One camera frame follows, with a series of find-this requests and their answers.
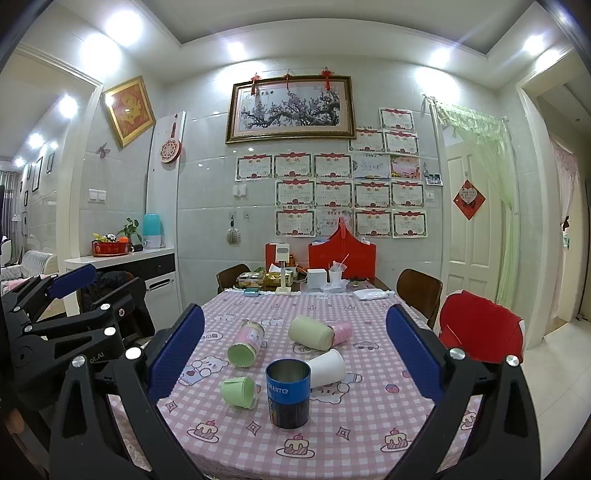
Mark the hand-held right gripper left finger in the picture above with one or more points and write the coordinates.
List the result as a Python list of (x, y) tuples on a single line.
[(178, 353)]

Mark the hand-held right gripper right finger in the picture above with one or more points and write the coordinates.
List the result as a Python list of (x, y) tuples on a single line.
[(413, 353)]

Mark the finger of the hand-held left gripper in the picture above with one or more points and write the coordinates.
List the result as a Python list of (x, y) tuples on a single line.
[(74, 279), (117, 302)]

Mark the small green plastic cup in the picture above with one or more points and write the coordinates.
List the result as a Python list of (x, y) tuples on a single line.
[(238, 392)]

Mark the pink plastic cup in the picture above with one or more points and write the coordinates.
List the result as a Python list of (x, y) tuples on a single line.
[(343, 333)]

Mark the white paper cup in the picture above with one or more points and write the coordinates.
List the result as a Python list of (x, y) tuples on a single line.
[(328, 368)]

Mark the cream plastic cup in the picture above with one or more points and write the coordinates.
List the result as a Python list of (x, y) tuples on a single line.
[(307, 331)]

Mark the white cup with straws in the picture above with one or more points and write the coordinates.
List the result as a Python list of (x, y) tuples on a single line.
[(335, 276)]

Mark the blue tin cup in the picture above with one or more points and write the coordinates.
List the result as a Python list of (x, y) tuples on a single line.
[(287, 401)]

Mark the dark cloth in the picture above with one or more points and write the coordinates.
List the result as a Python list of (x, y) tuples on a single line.
[(113, 276)]

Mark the white slatted chair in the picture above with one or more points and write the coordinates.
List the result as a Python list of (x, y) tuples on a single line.
[(40, 264)]

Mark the red round tray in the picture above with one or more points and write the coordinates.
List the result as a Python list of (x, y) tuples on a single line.
[(110, 249)]

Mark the white sideboard cabinet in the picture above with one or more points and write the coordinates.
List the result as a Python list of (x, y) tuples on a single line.
[(157, 272)]

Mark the dark wooden chair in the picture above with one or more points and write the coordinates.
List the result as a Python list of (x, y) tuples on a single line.
[(418, 290), (233, 277)]

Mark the white plastic bag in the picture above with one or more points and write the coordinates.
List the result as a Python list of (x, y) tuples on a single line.
[(374, 295)]

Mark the glass jar with green lid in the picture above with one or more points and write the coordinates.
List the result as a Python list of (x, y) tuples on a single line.
[(247, 339)]

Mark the red chair cover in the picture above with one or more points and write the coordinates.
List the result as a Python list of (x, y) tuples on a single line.
[(480, 323)]

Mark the potted green plant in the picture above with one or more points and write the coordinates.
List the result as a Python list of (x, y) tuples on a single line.
[(130, 228)]

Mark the pink checkered tablecloth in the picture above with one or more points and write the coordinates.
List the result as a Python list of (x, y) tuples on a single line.
[(369, 415)]

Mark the teal humidifier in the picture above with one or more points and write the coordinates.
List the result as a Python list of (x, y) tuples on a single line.
[(152, 228)]

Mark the small teal case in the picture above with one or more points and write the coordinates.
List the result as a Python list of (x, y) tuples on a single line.
[(251, 292)]

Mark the clear plastic tray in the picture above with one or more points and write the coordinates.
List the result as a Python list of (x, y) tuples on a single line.
[(339, 286)]

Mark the clear food container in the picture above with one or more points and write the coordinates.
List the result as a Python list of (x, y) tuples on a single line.
[(250, 279)]

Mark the white panel door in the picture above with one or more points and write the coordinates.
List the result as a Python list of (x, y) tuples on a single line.
[(471, 254)]

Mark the small white box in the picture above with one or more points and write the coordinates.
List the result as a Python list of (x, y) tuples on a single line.
[(317, 278)]

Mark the red paper bag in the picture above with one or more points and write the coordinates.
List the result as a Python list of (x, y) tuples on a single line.
[(341, 249)]

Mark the green box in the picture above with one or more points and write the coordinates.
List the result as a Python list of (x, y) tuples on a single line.
[(288, 278)]

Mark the white desk stand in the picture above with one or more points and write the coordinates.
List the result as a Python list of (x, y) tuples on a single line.
[(281, 258)]

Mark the pink round hanging ornament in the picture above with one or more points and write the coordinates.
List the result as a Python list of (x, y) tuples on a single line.
[(170, 148)]

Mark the red diamond door decoration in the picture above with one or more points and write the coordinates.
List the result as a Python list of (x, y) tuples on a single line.
[(468, 199)]

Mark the gold framed picture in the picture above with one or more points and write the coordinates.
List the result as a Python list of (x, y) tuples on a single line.
[(129, 110)]

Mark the pink door curtain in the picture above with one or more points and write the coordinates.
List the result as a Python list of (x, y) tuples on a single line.
[(565, 207)]

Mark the red hanging knot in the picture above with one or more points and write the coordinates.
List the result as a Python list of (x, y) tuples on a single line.
[(327, 76), (288, 78), (255, 82)]

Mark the framed plum blossom painting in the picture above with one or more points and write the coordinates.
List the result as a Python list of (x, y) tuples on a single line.
[(291, 108)]

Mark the double wall switch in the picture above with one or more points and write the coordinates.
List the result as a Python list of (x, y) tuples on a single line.
[(97, 195)]

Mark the hanging wall brush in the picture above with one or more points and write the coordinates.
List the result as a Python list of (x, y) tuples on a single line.
[(233, 236)]

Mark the butterfly wall decoration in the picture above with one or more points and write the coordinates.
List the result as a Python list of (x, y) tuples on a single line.
[(103, 150)]

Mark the small wall photo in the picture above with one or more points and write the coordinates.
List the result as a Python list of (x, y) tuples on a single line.
[(432, 179)]

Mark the wall of award certificates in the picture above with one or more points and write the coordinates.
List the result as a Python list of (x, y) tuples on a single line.
[(332, 194)]

